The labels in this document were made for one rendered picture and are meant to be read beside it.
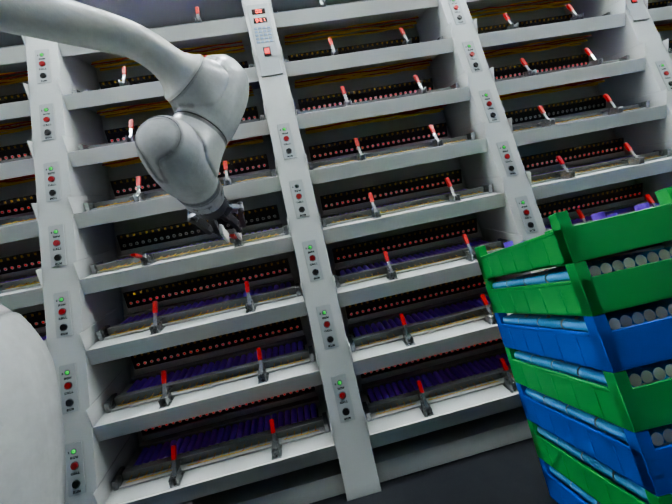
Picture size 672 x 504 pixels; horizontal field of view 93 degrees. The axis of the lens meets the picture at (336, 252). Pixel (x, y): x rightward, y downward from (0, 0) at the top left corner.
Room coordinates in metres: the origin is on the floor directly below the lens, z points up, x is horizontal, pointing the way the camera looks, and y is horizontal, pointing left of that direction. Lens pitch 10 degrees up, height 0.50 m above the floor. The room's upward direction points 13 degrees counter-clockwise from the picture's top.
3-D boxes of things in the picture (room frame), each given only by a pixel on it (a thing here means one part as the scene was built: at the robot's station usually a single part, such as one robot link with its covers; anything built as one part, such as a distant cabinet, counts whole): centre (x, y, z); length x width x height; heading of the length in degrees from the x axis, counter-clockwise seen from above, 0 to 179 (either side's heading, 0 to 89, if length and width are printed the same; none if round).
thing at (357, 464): (1.04, 0.08, 0.89); 0.20 x 0.09 x 1.78; 6
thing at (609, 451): (0.64, -0.44, 0.20); 0.30 x 0.20 x 0.08; 2
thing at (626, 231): (0.64, -0.44, 0.52); 0.30 x 0.20 x 0.08; 2
